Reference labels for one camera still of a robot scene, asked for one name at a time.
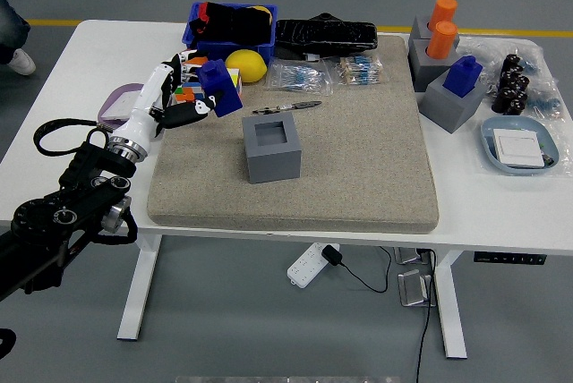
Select small metal multi-tool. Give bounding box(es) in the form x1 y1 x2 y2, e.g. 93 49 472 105
252 99 323 115

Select black cloth gloves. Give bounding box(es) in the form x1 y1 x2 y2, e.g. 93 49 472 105
187 0 275 47

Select blue plastic bin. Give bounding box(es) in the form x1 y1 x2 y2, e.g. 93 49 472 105
182 1 279 66

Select person's shoe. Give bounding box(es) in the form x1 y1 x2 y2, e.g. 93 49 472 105
6 47 37 76

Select white switch panel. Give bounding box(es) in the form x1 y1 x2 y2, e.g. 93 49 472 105
492 128 548 167
101 90 142 121

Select blue square seal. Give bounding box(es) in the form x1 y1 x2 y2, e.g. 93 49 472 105
197 58 244 119
442 55 483 98

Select black power cable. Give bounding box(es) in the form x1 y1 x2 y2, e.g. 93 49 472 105
415 248 439 383

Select grey seal holder block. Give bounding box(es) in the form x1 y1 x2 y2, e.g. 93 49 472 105
407 37 458 93
418 70 488 135
241 112 303 185
407 14 461 44

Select light blue tray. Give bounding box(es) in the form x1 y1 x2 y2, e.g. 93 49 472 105
481 115 559 176

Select clear bag of resistors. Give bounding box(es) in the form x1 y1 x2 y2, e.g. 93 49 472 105
266 59 335 97
329 54 385 88

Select white power strip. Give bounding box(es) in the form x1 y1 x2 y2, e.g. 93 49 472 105
286 242 341 289

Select orange cylinder seal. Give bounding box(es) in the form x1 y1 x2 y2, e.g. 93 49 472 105
430 0 458 29
427 21 458 60

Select black table control panel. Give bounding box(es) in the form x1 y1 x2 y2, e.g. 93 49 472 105
474 251 548 266

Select person's leg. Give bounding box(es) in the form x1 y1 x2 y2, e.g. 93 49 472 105
0 0 31 66

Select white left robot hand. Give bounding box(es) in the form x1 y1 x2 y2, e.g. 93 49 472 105
109 48 226 148

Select small green circuit part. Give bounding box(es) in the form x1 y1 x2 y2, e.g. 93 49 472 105
539 145 559 167

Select black adapter cable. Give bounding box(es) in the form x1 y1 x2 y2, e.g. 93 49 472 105
339 246 393 294

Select metal floor bracket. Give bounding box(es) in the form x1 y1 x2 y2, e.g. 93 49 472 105
398 268 438 308
393 247 433 266

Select clear bag of blue parts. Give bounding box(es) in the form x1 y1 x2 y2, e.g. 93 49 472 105
456 36 566 123

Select black wrapped keyboard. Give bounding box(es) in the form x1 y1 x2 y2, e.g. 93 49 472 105
274 12 380 62

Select purple tray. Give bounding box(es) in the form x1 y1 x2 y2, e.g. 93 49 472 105
97 82 147 133

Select white table leg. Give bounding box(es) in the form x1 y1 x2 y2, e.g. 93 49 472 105
116 234 163 342
432 249 469 361

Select yellow item in bin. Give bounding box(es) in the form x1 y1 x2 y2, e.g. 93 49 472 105
248 4 274 24

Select yellow lemon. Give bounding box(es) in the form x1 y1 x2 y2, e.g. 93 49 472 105
225 48 269 84

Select black plug adapter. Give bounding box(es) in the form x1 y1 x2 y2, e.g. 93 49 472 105
321 243 345 268

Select grey-brown mat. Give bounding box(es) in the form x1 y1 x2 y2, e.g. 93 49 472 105
146 35 440 235

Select orange fruit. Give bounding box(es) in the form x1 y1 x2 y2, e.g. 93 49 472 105
183 55 210 72

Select colourful puzzle cube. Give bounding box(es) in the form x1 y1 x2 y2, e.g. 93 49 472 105
226 67 244 98
172 82 210 105

